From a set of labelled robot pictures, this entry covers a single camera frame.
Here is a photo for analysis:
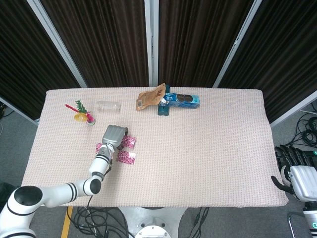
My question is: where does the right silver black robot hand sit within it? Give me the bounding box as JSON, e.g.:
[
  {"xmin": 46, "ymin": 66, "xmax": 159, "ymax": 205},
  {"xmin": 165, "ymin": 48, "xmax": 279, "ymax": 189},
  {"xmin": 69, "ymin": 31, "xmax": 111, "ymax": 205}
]
[{"xmin": 271, "ymin": 145, "xmax": 317, "ymax": 202}]

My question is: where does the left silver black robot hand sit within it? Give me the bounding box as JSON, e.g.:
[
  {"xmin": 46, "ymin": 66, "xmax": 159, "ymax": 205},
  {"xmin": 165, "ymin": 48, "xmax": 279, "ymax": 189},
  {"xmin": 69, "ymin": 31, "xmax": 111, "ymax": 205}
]
[{"xmin": 102, "ymin": 125, "xmax": 129, "ymax": 149}]

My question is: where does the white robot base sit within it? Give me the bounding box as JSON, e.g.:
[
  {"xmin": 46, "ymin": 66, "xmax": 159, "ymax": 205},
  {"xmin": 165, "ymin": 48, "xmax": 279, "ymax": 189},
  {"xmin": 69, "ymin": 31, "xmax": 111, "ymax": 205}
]
[{"xmin": 118, "ymin": 207, "xmax": 189, "ymax": 238}]

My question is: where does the black electronic box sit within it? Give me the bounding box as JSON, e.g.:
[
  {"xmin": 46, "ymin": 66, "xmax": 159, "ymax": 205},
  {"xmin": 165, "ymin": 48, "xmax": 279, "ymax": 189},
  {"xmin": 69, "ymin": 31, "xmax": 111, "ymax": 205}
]
[{"xmin": 298, "ymin": 150, "xmax": 317, "ymax": 169}]

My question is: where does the clear plastic cup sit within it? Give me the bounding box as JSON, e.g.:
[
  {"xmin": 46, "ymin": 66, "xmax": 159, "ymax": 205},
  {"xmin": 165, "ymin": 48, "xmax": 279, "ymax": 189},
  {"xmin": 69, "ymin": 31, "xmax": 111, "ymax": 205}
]
[{"xmin": 94, "ymin": 101, "xmax": 122, "ymax": 114}]

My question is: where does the colourful toy flower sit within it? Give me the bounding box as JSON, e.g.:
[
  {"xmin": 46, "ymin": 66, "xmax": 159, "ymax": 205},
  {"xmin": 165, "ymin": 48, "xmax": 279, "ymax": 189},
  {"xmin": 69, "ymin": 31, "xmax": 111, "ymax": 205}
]
[{"xmin": 65, "ymin": 99, "xmax": 97, "ymax": 126}]

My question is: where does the brown snack pouch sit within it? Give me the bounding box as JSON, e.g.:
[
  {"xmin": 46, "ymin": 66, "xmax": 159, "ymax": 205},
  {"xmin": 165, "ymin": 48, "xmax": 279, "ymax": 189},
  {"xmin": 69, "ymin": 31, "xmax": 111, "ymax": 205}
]
[{"xmin": 135, "ymin": 83, "xmax": 166, "ymax": 112}]

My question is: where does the teal plastic block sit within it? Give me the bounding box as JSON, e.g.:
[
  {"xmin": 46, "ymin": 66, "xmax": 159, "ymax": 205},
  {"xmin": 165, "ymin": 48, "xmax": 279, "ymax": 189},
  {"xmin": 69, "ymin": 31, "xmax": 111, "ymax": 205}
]
[{"xmin": 157, "ymin": 84, "xmax": 171, "ymax": 117}]

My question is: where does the beige woven tablecloth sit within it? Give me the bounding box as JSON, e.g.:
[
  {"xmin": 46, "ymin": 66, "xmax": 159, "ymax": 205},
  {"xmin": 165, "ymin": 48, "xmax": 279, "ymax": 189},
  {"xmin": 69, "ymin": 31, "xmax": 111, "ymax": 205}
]
[{"xmin": 21, "ymin": 86, "xmax": 289, "ymax": 208}]

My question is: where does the blue cookie box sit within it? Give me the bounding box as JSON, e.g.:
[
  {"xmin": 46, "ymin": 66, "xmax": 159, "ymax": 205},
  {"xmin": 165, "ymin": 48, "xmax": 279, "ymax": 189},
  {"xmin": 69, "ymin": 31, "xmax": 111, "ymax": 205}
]
[{"xmin": 159, "ymin": 92, "xmax": 201, "ymax": 110}]

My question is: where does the dark fabric partition panel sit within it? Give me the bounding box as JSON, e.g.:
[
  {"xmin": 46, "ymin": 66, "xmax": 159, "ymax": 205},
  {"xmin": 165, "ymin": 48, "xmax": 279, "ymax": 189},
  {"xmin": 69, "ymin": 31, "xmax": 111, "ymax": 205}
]
[
  {"xmin": 27, "ymin": 0, "xmax": 156, "ymax": 88},
  {"xmin": 212, "ymin": 0, "xmax": 317, "ymax": 127},
  {"xmin": 0, "ymin": 0, "xmax": 87, "ymax": 126},
  {"xmin": 145, "ymin": 0, "xmax": 262, "ymax": 88}
]

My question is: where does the yellow floor tape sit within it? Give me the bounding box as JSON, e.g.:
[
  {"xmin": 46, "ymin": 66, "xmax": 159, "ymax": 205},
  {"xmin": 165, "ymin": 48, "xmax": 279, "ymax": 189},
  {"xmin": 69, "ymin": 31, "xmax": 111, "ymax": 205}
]
[{"xmin": 60, "ymin": 207, "xmax": 74, "ymax": 238}]

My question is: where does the grey metal frame leg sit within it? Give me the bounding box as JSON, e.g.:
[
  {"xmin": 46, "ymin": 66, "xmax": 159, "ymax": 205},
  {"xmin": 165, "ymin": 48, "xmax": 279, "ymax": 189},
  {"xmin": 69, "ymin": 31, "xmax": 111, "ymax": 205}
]
[{"xmin": 287, "ymin": 212, "xmax": 305, "ymax": 238}]

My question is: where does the black floor cable bundle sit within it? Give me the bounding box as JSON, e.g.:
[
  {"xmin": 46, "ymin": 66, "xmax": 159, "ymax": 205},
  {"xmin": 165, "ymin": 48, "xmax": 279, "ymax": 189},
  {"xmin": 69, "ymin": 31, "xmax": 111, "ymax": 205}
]
[
  {"xmin": 67, "ymin": 195, "xmax": 129, "ymax": 238},
  {"xmin": 192, "ymin": 207, "xmax": 211, "ymax": 238},
  {"xmin": 282, "ymin": 106, "xmax": 317, "ymax": 149}
]

